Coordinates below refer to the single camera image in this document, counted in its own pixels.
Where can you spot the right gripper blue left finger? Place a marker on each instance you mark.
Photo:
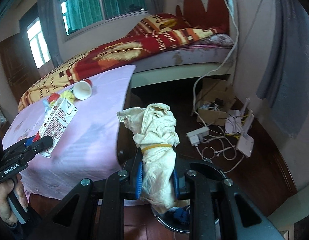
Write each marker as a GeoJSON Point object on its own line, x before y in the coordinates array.
{"type": "Point", "coordinates": [93, 209]}

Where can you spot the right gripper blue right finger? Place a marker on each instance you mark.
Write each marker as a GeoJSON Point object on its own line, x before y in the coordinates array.
{"type": "Point", "coordinates": [218, 208]}

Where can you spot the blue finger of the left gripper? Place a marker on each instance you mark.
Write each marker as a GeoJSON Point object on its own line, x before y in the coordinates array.
{"type": "Point", "coordinates": [29, 152]}
{"type": "Point", "coordinates": [22, 143]}

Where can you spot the white milk carton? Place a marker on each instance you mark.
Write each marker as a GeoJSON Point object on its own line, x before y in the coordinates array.
{"type": "Point", "coordinates": [56, 121]}

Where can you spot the red paper cup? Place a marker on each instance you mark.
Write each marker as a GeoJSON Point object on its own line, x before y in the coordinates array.
{"type": "Point", "coordinates": [82, 90]}

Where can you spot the cream rag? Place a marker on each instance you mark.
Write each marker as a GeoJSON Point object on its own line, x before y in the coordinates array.
{"type": "Point", "coordinates": [154, 133]}

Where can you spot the black plastic trash bucket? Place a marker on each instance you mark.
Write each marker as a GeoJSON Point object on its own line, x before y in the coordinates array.
{"type": "Point", "coordinates": [177, 219]}

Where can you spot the person left hand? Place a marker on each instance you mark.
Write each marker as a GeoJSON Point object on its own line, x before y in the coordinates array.
{"type": "Point", "coordinates": [5, 211]}

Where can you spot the pink floral tablecloth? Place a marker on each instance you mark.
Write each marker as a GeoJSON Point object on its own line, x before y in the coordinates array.
{"type": "Point", "coordinates": [88, 147]}

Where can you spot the white wifi router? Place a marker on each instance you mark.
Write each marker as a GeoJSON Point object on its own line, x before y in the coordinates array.
{"type": "Point", "coordinates": [238, 123]}

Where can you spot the wooden door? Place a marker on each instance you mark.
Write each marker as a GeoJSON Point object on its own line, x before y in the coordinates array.
{"type": "Point", "coordinates": [18, 64]}

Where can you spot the white power strip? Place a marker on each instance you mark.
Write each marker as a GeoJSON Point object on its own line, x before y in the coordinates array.
{"type": "Point", "coordinates": [196, 137]}

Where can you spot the cardboard box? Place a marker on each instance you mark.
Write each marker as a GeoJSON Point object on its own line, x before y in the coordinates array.
{"type": "Point", "coordinates": [214, 100]}

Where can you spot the grey curtain at window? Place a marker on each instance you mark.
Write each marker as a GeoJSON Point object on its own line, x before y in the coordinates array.
{"type": "Point", "coordinates": [46, 17]}

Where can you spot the grey curtain right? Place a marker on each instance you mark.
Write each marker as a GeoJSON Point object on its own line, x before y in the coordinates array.
{"type": "Point", "coordinates": [285, 84]}

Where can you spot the window with green curtain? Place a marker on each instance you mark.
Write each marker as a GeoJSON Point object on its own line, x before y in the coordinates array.
{"type": "Point", "coordinates": [79, 14]}

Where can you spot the red yellow patterned blanket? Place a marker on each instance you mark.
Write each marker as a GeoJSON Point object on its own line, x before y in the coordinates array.
{"type": "Point", "coordinates": [154, 34]}

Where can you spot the red heart headboard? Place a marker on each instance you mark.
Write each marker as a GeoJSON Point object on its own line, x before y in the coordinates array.
{"type": "Point", "coordinates": [220, 15]}

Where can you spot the bed with white frame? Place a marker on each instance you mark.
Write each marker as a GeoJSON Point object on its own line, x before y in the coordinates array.
{"type": "Point", "coordinates": [213, 49]}

